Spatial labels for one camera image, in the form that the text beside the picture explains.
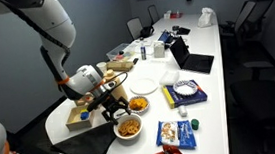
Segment small white box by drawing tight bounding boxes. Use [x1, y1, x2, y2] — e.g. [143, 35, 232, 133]
[162, 10, 173, 21]

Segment black cloth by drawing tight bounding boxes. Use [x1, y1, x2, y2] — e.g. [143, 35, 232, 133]
[47, 119, 120, 154]

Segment brown cardboard box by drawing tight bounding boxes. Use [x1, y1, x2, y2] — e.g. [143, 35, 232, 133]
[105, 58, 135, 75]

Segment blue block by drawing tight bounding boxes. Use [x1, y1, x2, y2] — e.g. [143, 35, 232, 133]
[79, 110, 91, 121]

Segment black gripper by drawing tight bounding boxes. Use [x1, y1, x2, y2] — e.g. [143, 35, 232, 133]
[99, 87, 132, 126]

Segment small white cup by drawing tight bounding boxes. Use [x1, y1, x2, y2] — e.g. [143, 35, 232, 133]
[177, 104, 189, 119]

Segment white tissue box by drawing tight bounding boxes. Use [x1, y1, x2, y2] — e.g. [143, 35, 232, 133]
[152, 40, 166, 59]

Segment grey office chair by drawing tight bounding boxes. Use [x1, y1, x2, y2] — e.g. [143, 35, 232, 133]
[146, 4, 161, 26]
[125, 16, 145, 42]

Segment pretzels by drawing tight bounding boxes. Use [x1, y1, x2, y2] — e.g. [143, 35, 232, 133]
[116, 118, 142, 138]

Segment wooden tray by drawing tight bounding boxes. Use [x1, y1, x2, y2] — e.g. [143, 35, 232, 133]
[63, 103, 97, 132]

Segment patterned small bowl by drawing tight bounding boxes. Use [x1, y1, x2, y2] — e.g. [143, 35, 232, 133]
[126, 94, 152, 117]

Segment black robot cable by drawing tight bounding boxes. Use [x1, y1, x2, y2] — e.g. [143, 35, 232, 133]
[0, 0, 130, 100]

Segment black laptop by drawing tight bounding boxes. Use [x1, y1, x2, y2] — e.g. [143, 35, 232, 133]
[168, 33, 217, 78]

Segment small spray bottle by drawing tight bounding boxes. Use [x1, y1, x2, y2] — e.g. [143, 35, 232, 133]
[140, 42, 148, 62]

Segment orange crackers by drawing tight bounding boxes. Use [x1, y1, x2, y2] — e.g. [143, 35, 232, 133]
[128, 97, 149, 112]

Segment red flat item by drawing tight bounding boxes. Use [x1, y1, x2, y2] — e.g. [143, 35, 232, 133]
[170, 12, 185, 20]

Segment black office chair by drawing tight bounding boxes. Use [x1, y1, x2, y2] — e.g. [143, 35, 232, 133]
[216, 0, 275, 48]
[227, 46, 275, 123]

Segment white bowl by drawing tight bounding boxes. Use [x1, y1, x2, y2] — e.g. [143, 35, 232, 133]
[112, 112, 145, 142]

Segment paper cup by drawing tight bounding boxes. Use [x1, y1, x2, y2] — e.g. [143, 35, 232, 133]
[95, 61, 108, 75]

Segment black pouch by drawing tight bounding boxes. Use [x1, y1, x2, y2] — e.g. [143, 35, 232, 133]
[175, 26, 192, 36]

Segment blue box with yellow edge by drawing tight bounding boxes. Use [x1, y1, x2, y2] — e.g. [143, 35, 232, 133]
[160, 78, 209, 111]

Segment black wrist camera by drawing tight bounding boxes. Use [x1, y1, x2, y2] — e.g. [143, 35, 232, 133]
[84, 89, 113, 114]

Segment white plastic container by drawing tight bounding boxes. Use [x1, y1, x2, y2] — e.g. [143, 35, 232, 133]
[157, 68, 181, 87]

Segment tablet with blue screen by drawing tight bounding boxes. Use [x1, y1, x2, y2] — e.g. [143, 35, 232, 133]
[157, 29, 174, 45]

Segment black bag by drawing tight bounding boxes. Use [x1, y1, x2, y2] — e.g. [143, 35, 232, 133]
[138, 24, 156, 39]

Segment clear plastic bin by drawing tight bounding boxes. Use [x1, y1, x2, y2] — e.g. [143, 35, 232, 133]
[105, 41, 137, 64]

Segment metal spoon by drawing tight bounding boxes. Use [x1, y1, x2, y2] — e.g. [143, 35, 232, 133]
[115, 110, 129, 118]

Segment white paper plate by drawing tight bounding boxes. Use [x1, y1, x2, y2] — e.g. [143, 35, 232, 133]
[129, 76, 160, 97]

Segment white plastic bag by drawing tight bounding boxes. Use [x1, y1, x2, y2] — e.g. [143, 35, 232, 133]
[196, 6, 217, 29]

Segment blue snack bag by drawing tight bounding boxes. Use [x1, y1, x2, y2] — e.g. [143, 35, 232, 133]
[153, 117, 198, 154]

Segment green cap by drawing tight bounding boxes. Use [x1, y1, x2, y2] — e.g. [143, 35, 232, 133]
[189, 118, 200, 132]

